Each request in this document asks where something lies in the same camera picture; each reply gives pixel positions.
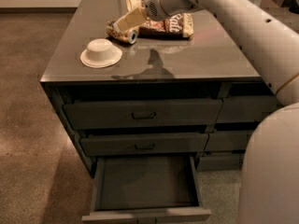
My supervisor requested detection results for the top left drawer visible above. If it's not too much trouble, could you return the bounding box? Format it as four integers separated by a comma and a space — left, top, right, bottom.
64, 99, 222, 130

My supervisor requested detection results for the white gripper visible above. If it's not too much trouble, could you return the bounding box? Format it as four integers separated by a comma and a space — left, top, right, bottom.
113, 0, 200, 32

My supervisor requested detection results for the white upside-down bowl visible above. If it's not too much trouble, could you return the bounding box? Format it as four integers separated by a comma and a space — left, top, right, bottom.
80, 38, 122, 68

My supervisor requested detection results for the middle right drawer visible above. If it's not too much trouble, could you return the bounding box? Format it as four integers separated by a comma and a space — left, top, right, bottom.
205, 131, 252, 152

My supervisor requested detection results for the open bottom left drawer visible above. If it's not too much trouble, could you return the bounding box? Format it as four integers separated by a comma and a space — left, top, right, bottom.
82, 155, 211, 224

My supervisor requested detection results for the middle left drawer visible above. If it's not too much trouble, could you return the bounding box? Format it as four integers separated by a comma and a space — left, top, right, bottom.
80, 133, 208, 156

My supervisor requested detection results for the top right drawer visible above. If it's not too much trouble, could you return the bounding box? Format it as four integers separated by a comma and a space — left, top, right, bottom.
217, 96, 280, 123

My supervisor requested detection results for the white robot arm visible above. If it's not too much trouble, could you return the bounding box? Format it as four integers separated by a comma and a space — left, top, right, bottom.
113, 0, 299, 224

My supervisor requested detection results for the bottom right drawer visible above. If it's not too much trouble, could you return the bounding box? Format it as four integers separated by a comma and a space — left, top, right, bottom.
196, 153, 244, 171

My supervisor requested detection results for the sea salt chip bag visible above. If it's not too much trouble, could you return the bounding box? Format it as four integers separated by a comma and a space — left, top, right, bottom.
135, 13, 193, 39

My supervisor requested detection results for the grey drawer cabinet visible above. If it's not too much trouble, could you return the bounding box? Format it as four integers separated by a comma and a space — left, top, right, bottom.
41, 0, 274, 173

